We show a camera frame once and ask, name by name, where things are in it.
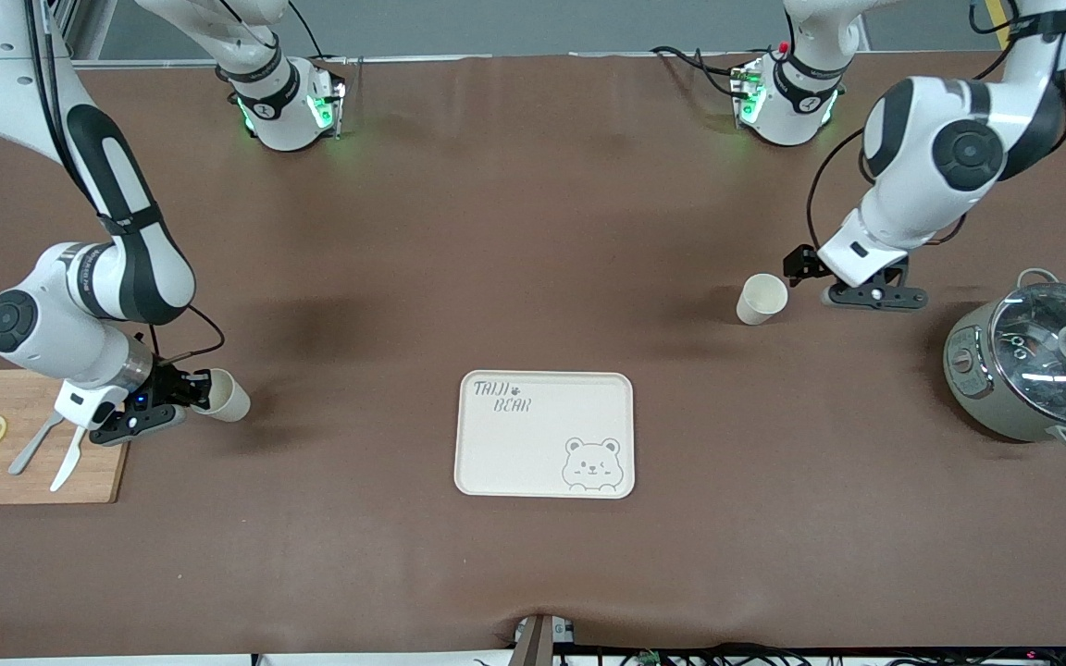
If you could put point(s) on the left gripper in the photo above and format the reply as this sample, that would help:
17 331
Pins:
803 262

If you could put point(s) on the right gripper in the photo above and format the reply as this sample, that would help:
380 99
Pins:
166 385

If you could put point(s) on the white IKEA cup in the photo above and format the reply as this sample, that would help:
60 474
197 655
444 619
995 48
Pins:
760 301
229 400

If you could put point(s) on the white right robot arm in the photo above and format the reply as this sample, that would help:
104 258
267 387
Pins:
43 338

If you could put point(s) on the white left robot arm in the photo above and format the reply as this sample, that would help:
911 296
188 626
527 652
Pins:
912 139

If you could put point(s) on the wooden cutting board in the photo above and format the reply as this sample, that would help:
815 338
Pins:
107 472

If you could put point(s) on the white plastic knife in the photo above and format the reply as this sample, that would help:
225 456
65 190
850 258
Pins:
66 467

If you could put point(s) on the grey plastic knife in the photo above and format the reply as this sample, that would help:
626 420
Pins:
29 453

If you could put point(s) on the sage green electric pot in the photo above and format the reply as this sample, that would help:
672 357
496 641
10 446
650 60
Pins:
968 388

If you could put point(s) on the glass pot lid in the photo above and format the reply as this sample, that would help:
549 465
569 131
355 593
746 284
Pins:
1042 370

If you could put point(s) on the brown table mat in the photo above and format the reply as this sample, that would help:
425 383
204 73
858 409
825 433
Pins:
533 231

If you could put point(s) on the beige bear print tray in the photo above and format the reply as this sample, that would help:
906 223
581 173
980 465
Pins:
533 444

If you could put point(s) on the aluminium frame post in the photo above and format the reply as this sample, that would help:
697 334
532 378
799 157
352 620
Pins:
66 28

